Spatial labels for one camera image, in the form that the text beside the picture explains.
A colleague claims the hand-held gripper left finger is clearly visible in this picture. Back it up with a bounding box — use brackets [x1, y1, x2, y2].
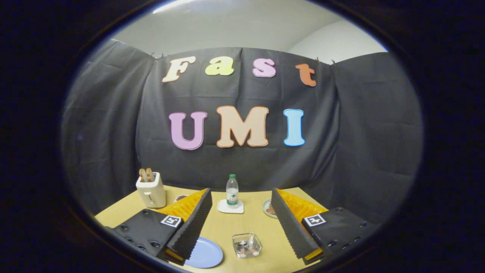
[113, 188, 213, 266]

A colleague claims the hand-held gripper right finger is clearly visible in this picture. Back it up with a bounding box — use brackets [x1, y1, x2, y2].
[271, 188, 379, 265]

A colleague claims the pale green plate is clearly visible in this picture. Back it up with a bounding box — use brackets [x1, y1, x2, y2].
[263, 199, 278, 219]

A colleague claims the white square coaster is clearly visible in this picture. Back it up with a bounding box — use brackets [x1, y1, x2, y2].
[217, 199, 244, 214]

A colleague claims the blue round plate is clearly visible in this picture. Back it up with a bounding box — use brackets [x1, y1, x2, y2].
[185, 237, 224, 269]

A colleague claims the cream toaster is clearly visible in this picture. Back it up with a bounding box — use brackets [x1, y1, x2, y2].
[136, 172, 167, 209]

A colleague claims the clear water bottle green cap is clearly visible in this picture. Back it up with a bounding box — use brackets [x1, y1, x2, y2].
[226, 174, 239, 207]

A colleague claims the metal wire cutlery holder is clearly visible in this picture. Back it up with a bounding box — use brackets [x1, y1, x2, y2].
[232, 233, 263, 259]

